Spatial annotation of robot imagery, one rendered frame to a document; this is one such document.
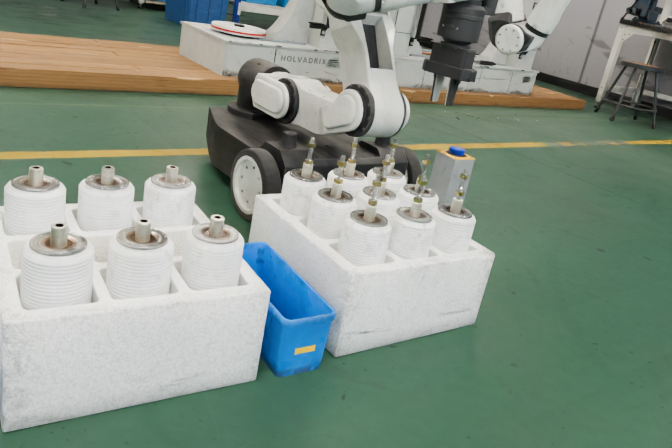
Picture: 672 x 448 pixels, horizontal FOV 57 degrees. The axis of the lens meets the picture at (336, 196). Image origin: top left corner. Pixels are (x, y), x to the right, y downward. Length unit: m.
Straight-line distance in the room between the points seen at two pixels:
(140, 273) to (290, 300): 0.39
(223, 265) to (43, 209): 0.33
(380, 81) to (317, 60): 1.91
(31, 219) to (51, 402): 0.31
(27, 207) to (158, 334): 0.32
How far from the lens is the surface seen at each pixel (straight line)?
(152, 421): 1.04
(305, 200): 1.35
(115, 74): 3.01
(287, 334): 1.09
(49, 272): 0.94
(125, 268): 0.97
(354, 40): 1.71
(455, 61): 1.35
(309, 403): 1.11
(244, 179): 1.75
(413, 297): 1.27
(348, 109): 1.65
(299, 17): 3.66
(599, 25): 6.88
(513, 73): 4.83
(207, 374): 1.08
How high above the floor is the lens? 0.68
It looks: 19 degrees down
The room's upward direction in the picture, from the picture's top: 11 degrees clockwise
